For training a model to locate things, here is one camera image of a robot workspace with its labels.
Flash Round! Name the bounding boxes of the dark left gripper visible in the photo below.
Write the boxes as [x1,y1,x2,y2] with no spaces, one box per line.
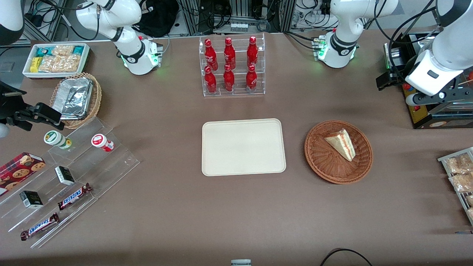
[376,66,473,107]

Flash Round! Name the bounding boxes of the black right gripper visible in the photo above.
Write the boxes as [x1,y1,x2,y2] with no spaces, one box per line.
[0,81,65,132]

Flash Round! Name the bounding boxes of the triangle sandwich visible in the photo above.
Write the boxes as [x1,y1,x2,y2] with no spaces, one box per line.
[324,128,356,162]

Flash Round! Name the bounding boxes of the light wicker basket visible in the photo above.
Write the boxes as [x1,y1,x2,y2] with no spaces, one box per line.
[50,72,102,129]

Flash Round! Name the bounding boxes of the brown round wicker basket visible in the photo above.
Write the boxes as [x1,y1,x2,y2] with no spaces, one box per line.
[304,120,374,185]

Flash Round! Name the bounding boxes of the grey tray with crackers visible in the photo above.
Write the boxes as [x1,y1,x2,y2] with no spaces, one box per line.
[438,147,473,226]

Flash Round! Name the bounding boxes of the cream plastic tray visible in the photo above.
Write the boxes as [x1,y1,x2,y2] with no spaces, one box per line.
[201,118,287,177]

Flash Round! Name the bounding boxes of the green capped white bottle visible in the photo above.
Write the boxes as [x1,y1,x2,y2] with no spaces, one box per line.
[44,130,73,150]

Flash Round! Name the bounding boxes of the stacked aluminium foil trays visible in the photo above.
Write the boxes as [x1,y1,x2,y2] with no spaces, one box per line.
[51,77,93,120]

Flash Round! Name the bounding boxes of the white rectangular snack bin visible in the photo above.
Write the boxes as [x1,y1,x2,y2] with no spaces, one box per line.
[22,43,91,79]

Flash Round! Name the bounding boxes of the red cookie box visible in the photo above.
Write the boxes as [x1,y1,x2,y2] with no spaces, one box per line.
[0,152,46,197]

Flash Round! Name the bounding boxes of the large clear cracker bag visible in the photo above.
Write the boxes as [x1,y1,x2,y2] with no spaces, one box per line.
[38,54,82,73]

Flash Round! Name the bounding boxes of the black box machine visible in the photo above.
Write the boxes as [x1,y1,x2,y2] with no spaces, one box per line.
[384,32,473,130]

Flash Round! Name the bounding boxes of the small black box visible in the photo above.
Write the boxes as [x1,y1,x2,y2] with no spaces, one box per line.
[19,190,44,209]
[54,166,75,186]

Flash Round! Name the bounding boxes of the red capped white bottle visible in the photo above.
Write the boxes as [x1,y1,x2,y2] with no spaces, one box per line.
[91,134,115,153]

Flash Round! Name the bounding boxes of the small clear cracker bag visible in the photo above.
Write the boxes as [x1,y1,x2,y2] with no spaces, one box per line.
[51,45,75,57]

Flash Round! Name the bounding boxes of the snickers chocolate bar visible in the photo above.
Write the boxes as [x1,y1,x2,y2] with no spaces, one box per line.
[57,183,93,211]
[20,212,60,241]

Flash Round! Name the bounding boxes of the clear acrylic stepped shelf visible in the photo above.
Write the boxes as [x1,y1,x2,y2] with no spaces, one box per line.
[0,117,140,249]

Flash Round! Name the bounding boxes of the red cola bottle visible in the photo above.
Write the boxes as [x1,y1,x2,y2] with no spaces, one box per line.
[204,38,219,72]
[204,66,218,95]
[224,37,237,70]
[246,36,259,68]
[223,64,236,92]
[245,65,258,93]

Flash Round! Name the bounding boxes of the clear acrylic bottle rack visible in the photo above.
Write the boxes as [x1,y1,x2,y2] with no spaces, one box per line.
[199,33,266,98]

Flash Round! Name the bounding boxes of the black bag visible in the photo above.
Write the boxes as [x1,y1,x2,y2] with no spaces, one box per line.
[134,0,180,38]

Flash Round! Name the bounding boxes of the black cable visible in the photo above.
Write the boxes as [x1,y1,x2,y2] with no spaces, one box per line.
[319,248,374,266]

